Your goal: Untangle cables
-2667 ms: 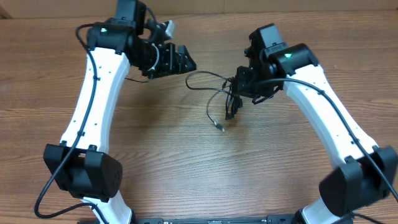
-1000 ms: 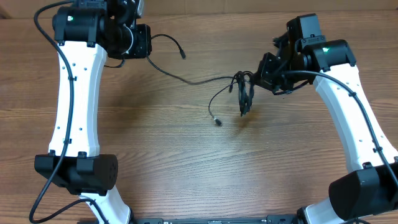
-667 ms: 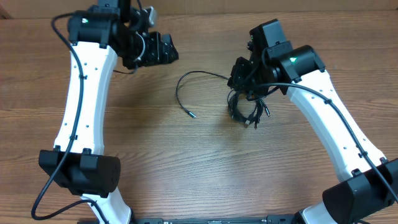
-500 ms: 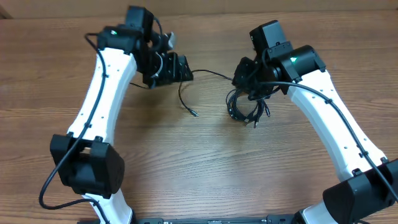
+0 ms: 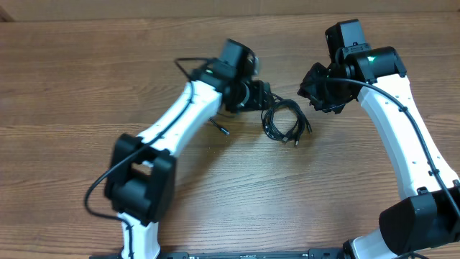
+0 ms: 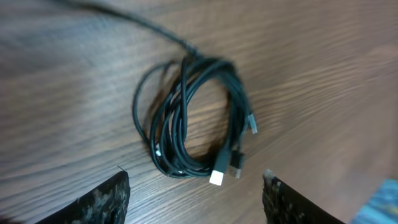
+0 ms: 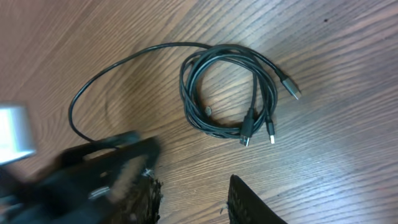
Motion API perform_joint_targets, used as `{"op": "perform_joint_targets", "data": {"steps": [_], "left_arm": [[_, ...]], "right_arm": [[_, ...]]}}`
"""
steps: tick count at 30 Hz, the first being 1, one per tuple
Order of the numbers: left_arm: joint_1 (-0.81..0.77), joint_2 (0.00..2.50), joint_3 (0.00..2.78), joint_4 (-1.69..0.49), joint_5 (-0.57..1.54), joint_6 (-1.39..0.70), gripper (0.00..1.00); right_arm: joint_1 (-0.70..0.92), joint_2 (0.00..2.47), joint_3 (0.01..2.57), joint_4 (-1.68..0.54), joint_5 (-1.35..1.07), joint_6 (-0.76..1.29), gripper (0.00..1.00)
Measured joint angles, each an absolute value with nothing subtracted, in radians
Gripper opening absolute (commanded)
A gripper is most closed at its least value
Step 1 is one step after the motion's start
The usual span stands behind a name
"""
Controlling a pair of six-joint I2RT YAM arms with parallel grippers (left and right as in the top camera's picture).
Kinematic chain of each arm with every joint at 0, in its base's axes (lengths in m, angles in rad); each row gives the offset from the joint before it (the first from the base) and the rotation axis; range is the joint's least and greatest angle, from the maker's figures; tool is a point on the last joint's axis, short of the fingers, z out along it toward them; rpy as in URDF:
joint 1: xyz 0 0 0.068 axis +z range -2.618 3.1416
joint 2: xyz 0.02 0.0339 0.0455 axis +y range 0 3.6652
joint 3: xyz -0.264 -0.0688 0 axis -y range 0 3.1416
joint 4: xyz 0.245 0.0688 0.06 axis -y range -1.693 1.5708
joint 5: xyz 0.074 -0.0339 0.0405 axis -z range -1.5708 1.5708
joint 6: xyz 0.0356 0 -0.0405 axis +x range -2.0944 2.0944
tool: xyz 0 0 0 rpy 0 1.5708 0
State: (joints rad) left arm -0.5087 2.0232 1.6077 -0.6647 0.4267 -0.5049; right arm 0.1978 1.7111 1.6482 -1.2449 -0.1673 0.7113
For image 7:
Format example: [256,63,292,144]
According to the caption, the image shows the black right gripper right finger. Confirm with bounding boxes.
[227,174,287,224]

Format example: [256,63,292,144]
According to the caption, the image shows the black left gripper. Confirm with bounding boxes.
[1,131,161,224]

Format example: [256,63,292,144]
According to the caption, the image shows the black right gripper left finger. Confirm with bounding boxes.
[114,169,163,224]

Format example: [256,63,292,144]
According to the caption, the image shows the black USB cable bundle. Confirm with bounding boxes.
[68,42,302,149]

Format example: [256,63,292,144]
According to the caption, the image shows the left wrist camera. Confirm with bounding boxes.
[1,103,37,166]

